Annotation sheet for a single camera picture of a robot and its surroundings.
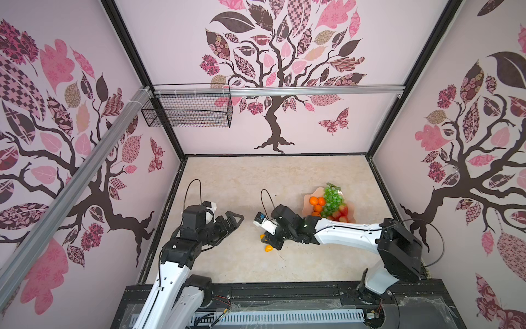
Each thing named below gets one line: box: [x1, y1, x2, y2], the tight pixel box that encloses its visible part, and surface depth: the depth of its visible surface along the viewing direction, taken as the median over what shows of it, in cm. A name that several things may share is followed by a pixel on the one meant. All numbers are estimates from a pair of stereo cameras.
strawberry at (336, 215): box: [330, 210, 342, 221], surface depth 92 cm
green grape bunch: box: [320, 182, 345, 218], surface depth 94 cm
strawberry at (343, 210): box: [338, 204, 349, 218], surface depth 93 cm
